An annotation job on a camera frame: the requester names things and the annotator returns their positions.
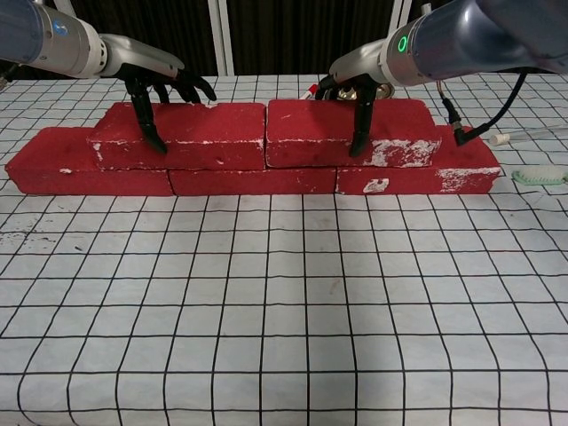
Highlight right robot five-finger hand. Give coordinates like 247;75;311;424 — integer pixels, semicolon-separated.
315;38;394;159

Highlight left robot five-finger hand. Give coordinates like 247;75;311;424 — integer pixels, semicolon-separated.
99;33;218;155

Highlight white double partition frame post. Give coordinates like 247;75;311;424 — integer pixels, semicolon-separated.
208;0;235;75

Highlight red brick heavy white scuffs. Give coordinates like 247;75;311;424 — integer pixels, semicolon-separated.
264;98;444;169

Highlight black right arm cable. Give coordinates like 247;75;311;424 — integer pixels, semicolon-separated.
437;70;533;147

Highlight green brush with white bristles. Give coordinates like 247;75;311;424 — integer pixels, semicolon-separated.
512;164;568;185

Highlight steel bowl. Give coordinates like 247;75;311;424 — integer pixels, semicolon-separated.
326;82;396;101

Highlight white black-grid tablecloth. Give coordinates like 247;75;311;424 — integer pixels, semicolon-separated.
0;70;568;426

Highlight clear tube with white cap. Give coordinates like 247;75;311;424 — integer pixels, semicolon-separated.
489;126;568;146

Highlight red brick chipped white corner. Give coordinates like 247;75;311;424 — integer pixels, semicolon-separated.
86;101;267;170

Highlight red brick with white patch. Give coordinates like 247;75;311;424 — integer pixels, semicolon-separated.
335;125;501;196

